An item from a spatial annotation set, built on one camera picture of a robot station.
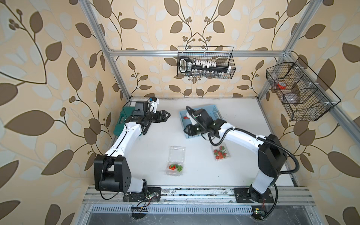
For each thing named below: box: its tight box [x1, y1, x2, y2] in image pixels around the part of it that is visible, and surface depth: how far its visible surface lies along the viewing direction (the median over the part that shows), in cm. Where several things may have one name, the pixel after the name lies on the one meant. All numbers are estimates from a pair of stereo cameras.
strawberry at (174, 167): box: [168, 163, 183, 172], surface depth 84 cm
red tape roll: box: [277, 81, 287, 90], surface depth 84 cm
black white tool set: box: [178, 56, 233, 76], surface depth 86 cm
